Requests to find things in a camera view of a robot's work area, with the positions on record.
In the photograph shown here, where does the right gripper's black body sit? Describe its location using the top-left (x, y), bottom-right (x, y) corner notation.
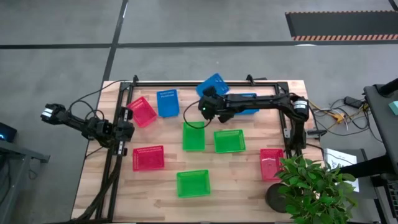
top-left (198, 94), bottom-right (225, 117)

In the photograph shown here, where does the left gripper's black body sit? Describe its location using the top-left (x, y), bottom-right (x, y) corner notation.
top-left (113, 119), bottom-right (136, 142)

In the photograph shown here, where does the green plastic basket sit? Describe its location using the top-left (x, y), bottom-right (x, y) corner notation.
top-left (176, 169), bottom-right (211, 199)
top-left (213, 128), bottom-right (247, 154)
top-left (182, 121), bottom-right (206, 152)

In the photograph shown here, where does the blue plastic basket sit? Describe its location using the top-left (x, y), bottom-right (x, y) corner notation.
top-left (195, 72), bottom-right (230, 98)
top-left (155, 88), bottom-right (180, 119)
top-left (233, 92), bottom-right (260, 116)

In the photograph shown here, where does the red plastic basket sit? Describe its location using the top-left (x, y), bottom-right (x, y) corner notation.
top-left (127, 96), bottom-right (158, 129)
top-left (132, 144), bottom-right (165, 172)
top-left (259, 148), bottom-right (285, 182)

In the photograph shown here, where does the black connector box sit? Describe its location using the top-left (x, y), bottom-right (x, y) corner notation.
top-left (305, 128), bottom-right (328, 138)

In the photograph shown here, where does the black plant pot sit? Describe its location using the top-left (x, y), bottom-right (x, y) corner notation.
top-left (264, 182), bottom-right (290, 214)

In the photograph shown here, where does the grey side table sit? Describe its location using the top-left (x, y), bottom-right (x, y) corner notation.
top-left (0, 139), bottom-right (51, 224)

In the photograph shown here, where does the green leafy plant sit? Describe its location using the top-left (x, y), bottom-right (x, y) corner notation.
top-left (274, 154), bottom-right (359, 224)

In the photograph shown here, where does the black device with blue light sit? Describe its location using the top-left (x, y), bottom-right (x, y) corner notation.
top-left (0, 121), bottom-right (18, 144)

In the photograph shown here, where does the white cardboard box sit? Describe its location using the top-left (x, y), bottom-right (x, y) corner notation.
top-left (323, 147), bottom-right (361, 194)

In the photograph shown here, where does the black power adapter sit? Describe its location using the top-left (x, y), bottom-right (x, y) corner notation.
top-left (343, 96), bottom-right (363, 109)

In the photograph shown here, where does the black hazard-striped floor mat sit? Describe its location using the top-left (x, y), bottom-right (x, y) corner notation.
top-left (285, 10), bottom-right (398, 42)

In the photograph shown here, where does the black desk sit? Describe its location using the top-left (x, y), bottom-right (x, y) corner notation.
top-left (338, 77), bottom-right (398, 224)

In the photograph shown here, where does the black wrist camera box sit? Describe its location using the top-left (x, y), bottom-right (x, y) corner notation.
top-left (202, 86), bottom-right (218, 98)

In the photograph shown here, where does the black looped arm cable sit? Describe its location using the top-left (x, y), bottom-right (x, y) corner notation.
top-left (182, 100), bottom-right (214, 130)

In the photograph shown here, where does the short black looped cable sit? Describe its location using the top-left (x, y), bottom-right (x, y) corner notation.
top-left (83, 108), bottom-right (106, 121)

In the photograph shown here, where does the long black cable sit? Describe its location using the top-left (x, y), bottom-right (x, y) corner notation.
top-left (67, 79), bottom-right (129, 114)

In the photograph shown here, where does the black aluminium frame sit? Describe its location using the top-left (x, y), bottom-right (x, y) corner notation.
top-left (93, 74), bottom-right (312, 222)

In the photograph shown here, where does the black cable bundle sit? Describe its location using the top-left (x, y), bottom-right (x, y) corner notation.
top-left (73, 154), bottom-right (123, 222)

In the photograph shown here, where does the black floor cable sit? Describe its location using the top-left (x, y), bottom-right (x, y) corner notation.
top-left (322, 123), bottom-right (384, 143)

